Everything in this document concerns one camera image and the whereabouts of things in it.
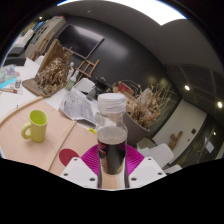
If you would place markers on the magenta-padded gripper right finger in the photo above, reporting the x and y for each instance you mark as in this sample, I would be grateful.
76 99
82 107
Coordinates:
141 170

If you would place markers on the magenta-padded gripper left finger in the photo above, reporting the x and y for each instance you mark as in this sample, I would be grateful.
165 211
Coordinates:
81 170

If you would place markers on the clear bottle with dark drink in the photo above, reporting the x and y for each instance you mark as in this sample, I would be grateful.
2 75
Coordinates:
111 150

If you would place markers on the flat round red coaster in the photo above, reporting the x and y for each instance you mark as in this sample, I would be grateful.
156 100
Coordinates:
66 156

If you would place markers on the white plastic chair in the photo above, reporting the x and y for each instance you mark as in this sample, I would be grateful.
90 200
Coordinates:
84 85
173 169
160 154

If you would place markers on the small yellow tag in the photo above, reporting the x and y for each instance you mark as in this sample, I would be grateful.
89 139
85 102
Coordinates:
92 130

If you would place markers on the dried plant in grey pot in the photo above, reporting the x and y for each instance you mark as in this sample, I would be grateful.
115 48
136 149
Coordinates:
136 128

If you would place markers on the lime green mug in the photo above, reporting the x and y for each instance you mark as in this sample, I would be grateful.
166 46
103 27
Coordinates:
36 130

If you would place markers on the printed newspaper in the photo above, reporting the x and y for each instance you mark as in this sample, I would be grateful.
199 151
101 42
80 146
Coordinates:
76 106

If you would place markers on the beige canvas mat wooden strips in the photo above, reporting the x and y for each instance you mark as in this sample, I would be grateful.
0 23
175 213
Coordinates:
20 150

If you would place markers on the dark grey spray bottle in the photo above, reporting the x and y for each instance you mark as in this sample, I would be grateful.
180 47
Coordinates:
92 94

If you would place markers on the red box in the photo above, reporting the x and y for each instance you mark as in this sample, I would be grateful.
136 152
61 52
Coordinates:
125 87

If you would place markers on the green-labelled white spray bottle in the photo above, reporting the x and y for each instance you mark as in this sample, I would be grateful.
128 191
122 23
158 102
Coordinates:
70 82

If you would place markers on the golden sculpture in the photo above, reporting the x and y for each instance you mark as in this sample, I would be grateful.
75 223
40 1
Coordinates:
53 75

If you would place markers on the wooden easel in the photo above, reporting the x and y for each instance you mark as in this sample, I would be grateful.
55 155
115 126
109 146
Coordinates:
87 68

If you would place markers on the wooden paintbrush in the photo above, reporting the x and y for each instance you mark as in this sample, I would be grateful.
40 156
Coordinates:
10 90

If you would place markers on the small glass jar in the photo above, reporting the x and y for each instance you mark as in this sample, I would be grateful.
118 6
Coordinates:
18 83

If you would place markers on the colourful book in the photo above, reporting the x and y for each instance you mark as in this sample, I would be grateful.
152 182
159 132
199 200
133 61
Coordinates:
8 75

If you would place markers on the black box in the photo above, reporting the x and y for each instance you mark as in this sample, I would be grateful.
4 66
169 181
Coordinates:
15 60

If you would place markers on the white cabinet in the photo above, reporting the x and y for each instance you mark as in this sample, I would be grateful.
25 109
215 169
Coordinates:
45 31

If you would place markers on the white ceiling light strip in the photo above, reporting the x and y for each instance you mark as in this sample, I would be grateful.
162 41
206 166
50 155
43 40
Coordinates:
150 8

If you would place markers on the wooden wall figure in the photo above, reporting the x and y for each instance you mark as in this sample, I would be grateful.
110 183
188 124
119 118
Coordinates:
175 140

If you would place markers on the black wall screen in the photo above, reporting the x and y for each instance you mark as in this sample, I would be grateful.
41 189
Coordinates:
80 40

